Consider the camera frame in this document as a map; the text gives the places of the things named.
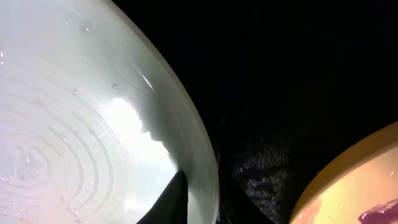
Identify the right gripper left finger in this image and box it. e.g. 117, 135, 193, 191
137, 170, 188, 224

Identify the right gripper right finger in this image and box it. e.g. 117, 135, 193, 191
217, 142, 274, 224

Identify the yellow plate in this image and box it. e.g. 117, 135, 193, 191
289, 123, 398, 224

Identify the pale green plate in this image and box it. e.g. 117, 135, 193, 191
1, 0, 220, 223

